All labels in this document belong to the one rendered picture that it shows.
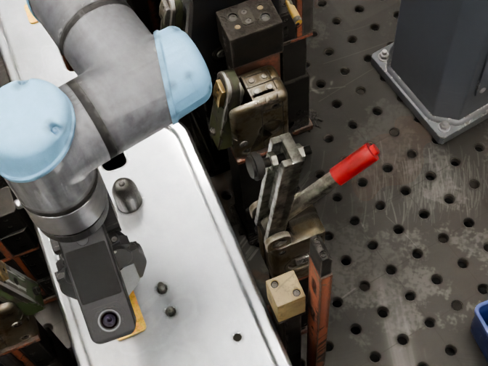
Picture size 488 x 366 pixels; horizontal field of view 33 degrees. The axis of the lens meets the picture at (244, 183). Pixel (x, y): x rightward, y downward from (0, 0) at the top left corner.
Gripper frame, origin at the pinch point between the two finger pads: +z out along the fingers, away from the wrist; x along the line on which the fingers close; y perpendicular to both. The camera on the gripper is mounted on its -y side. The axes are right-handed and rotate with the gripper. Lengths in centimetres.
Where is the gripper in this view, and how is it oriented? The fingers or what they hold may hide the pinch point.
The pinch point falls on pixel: (117, 298)
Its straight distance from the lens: 96.9
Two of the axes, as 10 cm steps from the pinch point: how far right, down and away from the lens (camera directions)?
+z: 0.6, 4.8, 8.8
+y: -3.7, -8.0, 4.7
